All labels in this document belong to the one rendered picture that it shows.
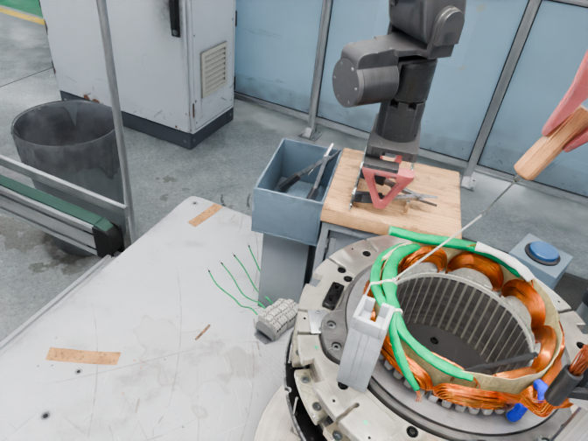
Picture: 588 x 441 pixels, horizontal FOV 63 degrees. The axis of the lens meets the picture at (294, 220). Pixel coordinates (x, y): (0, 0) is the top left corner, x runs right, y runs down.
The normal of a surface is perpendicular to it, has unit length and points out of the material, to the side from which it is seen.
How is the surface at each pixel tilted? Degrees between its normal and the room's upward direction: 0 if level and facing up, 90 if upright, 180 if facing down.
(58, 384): 0
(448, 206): 0
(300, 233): 90
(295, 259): 90
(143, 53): 90
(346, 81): 91
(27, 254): 0
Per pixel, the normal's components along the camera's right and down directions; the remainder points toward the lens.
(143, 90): -0.42, 0.53
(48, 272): 0.10, -0.78
